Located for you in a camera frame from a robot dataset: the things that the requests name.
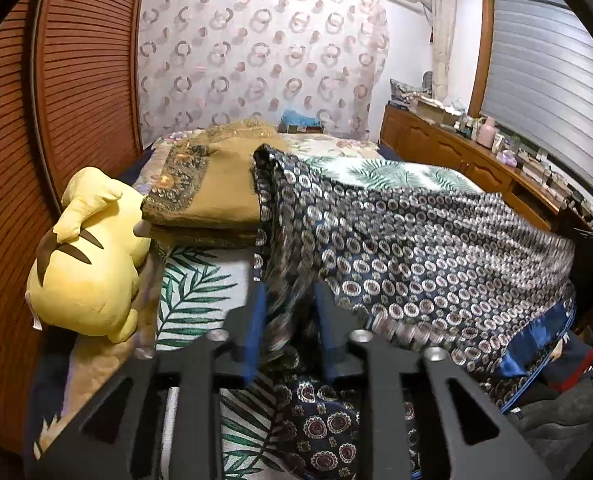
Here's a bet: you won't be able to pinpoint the yellow plush toy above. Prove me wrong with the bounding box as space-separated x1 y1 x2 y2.
25 166 152 345

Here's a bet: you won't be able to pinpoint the box with blue bag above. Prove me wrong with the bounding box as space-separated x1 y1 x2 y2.
280 109 324 135

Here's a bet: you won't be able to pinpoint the wooden sideboard cabinet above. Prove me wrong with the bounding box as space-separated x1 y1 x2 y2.
379 104 593 233

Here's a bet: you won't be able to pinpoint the cardboard box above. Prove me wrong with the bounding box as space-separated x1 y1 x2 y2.
410 95 454 123

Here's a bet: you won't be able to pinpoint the circle-print sheer curtain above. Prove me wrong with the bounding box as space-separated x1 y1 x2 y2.
136 0 392 141

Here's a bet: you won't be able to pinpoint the navy circle-print satin robe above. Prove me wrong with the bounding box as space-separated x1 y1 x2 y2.
250 144 577 480

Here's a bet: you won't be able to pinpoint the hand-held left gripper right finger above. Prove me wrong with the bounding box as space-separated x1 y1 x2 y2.
312 280 552 480

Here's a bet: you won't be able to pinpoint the beige tied window curtain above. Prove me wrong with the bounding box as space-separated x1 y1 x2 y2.
429 0 457 103

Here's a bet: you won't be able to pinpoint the pink thermos jug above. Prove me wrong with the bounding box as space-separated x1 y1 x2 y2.
477 116 497 148

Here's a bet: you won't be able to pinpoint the olive gold-embroidered folded garment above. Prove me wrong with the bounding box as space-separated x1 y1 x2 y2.
140 119 282 251

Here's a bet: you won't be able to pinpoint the wooden louvered wardrobe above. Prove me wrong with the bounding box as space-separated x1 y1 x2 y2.
0 0 150 461

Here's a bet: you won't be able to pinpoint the grey window blind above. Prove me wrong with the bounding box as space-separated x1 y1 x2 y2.
479 0 593 201

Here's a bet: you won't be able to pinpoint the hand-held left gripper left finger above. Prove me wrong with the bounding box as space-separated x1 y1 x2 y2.
41 282 272 480

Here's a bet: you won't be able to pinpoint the person's dark clothing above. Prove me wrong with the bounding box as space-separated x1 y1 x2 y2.
501 330 593 480

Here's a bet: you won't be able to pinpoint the folded patterned cloths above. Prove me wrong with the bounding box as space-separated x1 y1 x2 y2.
389 78 427 108

